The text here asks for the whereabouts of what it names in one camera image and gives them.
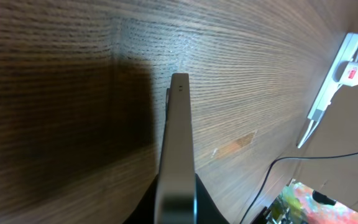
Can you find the blue screen Galaxy smartphone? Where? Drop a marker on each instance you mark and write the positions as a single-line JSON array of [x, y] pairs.
[[175, 199]]

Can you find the white USB charger plug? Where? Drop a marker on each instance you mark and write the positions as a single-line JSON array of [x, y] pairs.
[[349, 76]]

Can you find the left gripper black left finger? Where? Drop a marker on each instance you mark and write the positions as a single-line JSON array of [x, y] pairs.
[[144, 211]]

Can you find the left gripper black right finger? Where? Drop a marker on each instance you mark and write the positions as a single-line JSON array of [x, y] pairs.
[[206, 212]]

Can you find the white power strip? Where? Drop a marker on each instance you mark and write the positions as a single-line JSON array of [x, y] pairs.
[[330, 85]]

